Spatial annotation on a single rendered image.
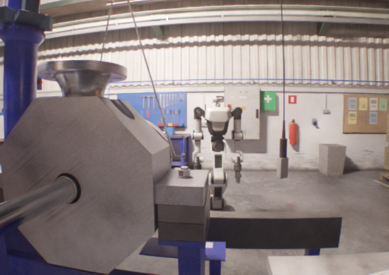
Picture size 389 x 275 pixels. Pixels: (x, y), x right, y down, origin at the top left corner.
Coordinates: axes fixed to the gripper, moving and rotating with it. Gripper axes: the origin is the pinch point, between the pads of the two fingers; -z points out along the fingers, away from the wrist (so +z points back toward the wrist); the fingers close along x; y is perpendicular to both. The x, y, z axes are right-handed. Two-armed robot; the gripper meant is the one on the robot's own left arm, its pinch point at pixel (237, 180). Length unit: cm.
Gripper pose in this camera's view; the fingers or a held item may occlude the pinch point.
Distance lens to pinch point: 274.8
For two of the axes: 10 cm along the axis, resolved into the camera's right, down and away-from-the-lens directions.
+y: 10.0, 0.0, 0.0
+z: 0.0, -9.9, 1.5
